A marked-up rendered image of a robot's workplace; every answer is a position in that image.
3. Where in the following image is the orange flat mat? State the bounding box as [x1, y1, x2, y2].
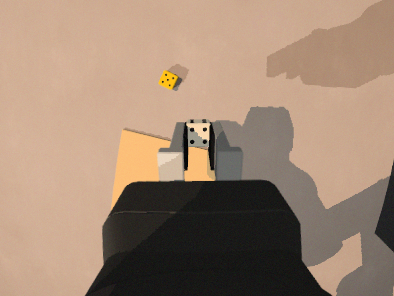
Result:
[111, 129, 215, 210]

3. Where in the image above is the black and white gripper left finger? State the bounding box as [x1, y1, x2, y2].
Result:
[157, 122, 189, 181]

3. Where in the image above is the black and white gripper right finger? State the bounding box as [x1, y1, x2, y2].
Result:
[208, 122, 243, 181]

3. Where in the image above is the white die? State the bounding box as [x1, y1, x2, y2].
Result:
[186, 119, 211, 147]

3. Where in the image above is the yellow die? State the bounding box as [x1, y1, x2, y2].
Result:
[159, 70, 179, 90]

